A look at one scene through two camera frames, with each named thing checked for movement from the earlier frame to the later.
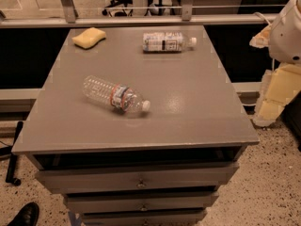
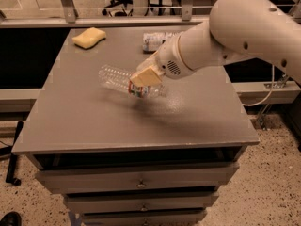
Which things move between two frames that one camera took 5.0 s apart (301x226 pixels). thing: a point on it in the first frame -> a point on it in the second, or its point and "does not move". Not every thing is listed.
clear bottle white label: x=166 y=41 does not move
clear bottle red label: x=126 y=98 -> x=119 y=79
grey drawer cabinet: x=164 y=166 does not move
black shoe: x=27 y=216 -> x=11 y=218
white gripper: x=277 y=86 -> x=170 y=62
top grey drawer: x=140 y=179 does not move
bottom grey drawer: x=145 y=217 does not move
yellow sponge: x=88 y=39 does not move
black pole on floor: x=10 y=172 does not move
